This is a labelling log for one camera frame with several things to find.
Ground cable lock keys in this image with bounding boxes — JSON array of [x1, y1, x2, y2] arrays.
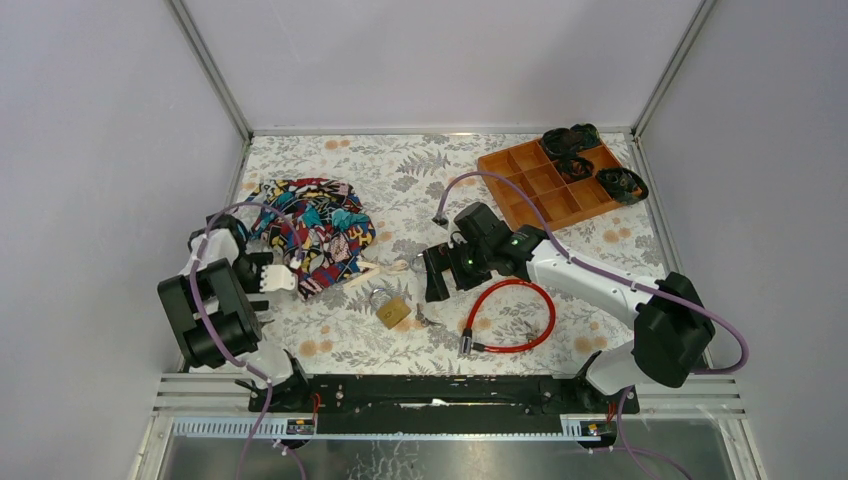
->
[[523, 321, 540, 343]]

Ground floral table mat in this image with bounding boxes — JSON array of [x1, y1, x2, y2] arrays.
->
[[237, 134, 632, 376]]

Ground small dark key bunch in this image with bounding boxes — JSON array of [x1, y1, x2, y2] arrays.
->
[[414, 303, 444, 328]]

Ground colourful patterned cloth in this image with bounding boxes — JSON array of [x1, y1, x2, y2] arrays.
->
[[246, 178, 376, 301]]

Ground brass padlock with keys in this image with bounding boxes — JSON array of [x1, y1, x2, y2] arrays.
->
[[368, 288, 411, 330]]

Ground orange compartment tray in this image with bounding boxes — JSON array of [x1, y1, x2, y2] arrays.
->
[[477, 140, 626, 230]]

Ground dark rolled cloth back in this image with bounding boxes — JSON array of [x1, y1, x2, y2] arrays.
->
[[540, 123, 601, 160]]

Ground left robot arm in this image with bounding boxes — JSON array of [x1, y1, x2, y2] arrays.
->
[[157, 214, 311, 411]]

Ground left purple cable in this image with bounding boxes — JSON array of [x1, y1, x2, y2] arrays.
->
[[188, 201, 306, 480]]

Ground red cable lock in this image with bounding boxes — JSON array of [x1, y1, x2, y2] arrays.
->
[[459, 278, 557, 355]]

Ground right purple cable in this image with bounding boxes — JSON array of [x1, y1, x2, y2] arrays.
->
[[431, 170, 751, 480]]

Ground beige ribbon bow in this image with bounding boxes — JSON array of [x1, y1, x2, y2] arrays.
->
[[343, 260, 410, 289]]

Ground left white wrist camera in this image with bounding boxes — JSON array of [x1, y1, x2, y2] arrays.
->
[[258, 264, 298, 293]]

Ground dark rolled cloth middle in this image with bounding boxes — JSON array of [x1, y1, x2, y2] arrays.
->
[[553, 156, 595, 183]]

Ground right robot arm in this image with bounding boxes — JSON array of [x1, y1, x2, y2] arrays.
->
[[422, 202, 715, 412]]

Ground purple cable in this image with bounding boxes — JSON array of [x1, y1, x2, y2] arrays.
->
[[431, 170, 751, 480], [188, 201, 306, 480]]

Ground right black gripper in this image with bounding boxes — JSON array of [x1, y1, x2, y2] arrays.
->
[[422, 237, 492, 303]]

